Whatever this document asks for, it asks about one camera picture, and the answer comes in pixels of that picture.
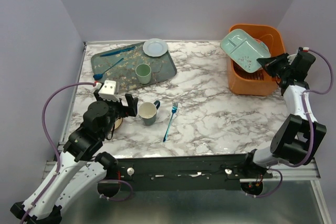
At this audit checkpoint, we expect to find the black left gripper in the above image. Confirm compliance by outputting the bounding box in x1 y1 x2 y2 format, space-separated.
94 90 139 138

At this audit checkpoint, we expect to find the grey mug white inside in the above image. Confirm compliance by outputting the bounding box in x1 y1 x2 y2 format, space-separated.
138 100 161 126

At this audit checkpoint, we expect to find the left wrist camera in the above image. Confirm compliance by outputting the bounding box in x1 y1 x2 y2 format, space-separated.
95 80 119 102

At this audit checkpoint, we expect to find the blue metal spoon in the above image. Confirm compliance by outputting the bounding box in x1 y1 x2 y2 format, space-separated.
93 58 124 80

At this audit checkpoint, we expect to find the blue metal fork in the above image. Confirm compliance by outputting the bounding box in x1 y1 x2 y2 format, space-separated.
163 102 179 142

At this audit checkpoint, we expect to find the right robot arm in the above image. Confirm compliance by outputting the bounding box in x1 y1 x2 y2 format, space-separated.
241 47 327 178

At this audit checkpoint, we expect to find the light blue scalloped plate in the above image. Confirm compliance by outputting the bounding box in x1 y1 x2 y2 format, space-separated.
142 38 168 57

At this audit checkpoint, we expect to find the green plastic cup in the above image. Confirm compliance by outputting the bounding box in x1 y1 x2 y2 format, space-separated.
135 63 152 84

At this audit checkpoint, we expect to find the dark rimmed beige bowl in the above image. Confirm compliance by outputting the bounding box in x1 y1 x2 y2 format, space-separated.
113 118 123 130

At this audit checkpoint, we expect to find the orange plastic bin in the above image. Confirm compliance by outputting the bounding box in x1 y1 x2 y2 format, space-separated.
226 24 286 96

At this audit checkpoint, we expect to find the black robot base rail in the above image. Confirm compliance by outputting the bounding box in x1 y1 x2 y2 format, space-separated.
86 153 279 192

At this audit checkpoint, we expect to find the teal rectangular dish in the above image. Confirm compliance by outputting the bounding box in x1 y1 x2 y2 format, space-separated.
255 38 270 54
220 29 271 72

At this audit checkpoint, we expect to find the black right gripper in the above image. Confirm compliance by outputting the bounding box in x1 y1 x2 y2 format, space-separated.
257 52 292 78

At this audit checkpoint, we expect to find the blue metal knife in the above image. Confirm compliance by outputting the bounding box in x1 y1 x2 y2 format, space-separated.
100 46 136 57

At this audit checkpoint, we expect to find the floral teal serving tray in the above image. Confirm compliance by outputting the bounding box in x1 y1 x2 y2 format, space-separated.
91 42 177 92

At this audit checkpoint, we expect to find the red rimmed beige plate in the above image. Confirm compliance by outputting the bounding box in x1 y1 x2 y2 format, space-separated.
233 62 263 74

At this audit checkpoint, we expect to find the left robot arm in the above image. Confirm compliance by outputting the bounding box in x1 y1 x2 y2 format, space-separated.
11 91 138 223

